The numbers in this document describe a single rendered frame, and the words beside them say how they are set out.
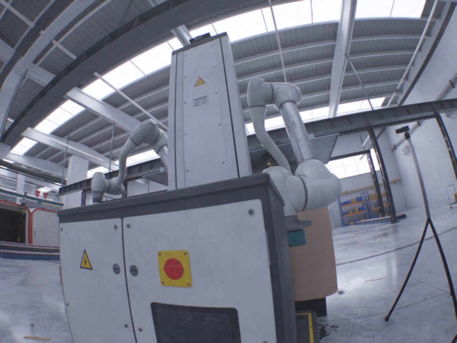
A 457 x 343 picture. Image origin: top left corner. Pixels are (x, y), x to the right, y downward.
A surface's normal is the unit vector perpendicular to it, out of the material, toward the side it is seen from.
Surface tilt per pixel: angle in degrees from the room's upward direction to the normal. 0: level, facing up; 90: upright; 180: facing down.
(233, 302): 90
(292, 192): 91
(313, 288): 90
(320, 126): 90
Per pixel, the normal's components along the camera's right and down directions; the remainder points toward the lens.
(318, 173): 0.00, -0.53
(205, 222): -0.32, -0.25
